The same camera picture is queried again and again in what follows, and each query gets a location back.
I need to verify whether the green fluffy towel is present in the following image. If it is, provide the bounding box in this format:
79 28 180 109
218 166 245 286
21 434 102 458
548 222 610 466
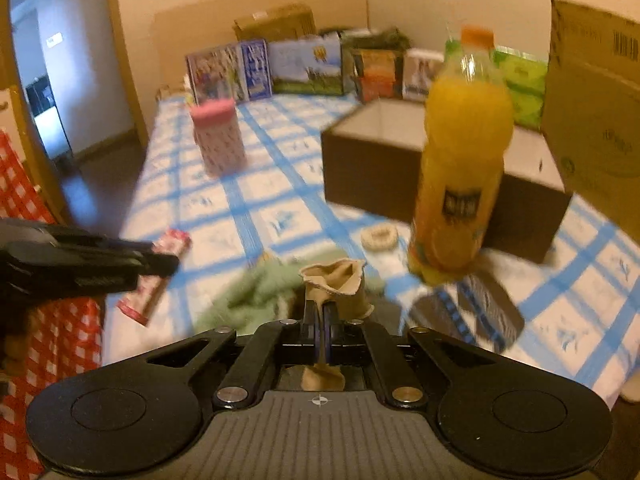
193 246 352 336

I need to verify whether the tan stocking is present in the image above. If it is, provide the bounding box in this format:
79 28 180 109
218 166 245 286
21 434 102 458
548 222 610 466
299 258 374 392

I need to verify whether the red patterned plaster packet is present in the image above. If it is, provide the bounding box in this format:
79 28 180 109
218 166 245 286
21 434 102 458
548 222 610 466
116 229 192 326

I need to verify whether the brown patterned knit sock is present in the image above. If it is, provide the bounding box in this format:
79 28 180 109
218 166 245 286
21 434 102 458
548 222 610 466
408 271 525 353

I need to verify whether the person's left hand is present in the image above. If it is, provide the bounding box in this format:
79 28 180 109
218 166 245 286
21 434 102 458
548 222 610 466
1 309 40 380

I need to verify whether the red checkered cloth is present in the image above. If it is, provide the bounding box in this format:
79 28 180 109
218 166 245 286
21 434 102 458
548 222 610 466
1 132 102 479

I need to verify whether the cream hair scrunchie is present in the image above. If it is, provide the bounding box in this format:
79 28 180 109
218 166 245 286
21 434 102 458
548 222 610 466
360 222 398 252

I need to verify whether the blue checkered bed sheet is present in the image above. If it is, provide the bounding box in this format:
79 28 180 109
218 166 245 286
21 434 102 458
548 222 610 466
103 96 639 403

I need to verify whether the brown open cardboard box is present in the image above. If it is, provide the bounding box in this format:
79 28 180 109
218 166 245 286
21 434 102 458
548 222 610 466
321 99 572 263

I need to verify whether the pink patterned canister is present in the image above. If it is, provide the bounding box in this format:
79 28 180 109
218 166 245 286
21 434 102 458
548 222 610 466
190 99 246 178

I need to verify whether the red food tray lower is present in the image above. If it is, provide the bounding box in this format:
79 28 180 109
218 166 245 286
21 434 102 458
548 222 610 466
355 76 401 103

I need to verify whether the blue milk carton box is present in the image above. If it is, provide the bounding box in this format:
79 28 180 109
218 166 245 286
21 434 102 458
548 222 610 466
186 39 272 104

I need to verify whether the cow picture milk box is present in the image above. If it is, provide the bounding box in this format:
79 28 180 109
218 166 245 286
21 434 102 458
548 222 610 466
268 32 344 96

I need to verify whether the wooden headboard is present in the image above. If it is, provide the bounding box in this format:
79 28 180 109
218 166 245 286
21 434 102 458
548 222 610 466
152 0 369 88

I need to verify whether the orange juice bottle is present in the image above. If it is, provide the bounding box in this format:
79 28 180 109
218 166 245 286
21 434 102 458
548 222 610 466
408 25 514 285

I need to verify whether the orange food tray upper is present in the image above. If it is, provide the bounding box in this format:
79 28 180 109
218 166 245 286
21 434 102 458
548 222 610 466
352 49 402 79

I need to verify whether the white product box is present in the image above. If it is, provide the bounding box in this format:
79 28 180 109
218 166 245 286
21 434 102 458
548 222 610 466
402 48 445 102

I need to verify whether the brown cardboard box behind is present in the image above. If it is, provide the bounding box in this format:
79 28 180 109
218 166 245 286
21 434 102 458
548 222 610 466
233 3 317 42

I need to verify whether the large cardboard shipping box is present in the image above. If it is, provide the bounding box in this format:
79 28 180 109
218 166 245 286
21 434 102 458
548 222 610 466
541 0 640 240

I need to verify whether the green tissue pack bundle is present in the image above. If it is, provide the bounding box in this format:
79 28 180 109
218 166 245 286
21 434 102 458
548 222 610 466
428 27 548 138

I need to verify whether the dark bag with straps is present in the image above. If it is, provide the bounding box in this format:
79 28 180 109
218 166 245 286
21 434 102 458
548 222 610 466
319 27 411 52

